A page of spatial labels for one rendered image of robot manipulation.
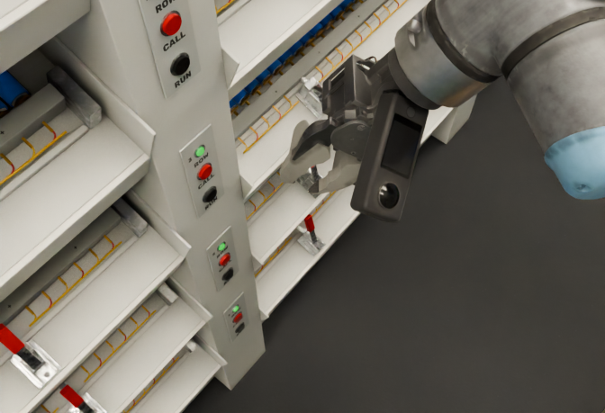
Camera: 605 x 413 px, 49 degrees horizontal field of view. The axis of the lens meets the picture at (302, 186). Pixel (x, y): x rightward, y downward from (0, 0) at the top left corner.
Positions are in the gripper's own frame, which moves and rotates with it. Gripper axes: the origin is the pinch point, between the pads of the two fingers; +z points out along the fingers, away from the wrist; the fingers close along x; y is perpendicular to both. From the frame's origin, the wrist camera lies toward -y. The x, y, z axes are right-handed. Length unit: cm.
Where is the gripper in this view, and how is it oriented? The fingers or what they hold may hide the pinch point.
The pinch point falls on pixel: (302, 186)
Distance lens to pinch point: 73.9
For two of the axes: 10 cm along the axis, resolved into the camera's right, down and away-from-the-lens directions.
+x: -8.2, -3.2, -4.7
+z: -5.7, 4.5, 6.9
